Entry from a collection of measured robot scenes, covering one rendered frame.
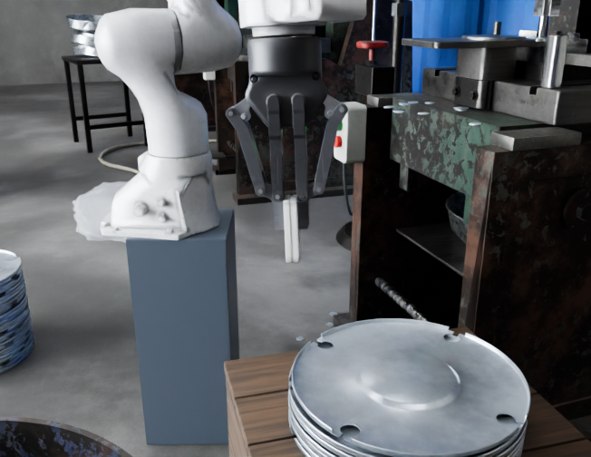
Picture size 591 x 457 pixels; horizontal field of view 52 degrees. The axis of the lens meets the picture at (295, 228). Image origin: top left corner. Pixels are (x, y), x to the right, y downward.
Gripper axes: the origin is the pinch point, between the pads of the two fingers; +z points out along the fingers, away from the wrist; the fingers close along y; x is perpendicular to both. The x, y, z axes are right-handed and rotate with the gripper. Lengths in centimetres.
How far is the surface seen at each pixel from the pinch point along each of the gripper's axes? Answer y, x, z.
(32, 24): 320, -630, -64
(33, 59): 326, -631, -26
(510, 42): -39, -58, -19
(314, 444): -1.8, 5.7, 23.5
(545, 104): -42, -46, -8
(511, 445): -23.3, 6.3, 23.4
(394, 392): -11.4, -0.4, 20.7
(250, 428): 6.3, -0.9, 25.9
